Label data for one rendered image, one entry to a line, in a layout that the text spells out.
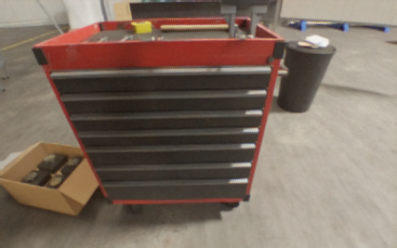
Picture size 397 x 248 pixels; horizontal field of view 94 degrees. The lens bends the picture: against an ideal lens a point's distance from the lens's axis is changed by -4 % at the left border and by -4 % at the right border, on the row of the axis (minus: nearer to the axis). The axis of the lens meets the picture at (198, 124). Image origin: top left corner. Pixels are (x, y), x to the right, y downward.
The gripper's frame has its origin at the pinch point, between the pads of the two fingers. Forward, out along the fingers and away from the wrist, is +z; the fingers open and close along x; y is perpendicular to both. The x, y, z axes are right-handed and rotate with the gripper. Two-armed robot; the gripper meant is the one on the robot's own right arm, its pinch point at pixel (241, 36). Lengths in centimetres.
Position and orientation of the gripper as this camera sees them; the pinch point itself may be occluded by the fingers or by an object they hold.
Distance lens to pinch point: 63.4
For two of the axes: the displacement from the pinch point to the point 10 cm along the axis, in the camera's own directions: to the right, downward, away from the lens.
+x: 10.0, -0.1, -0.1
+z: 0.1, 9.2, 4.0
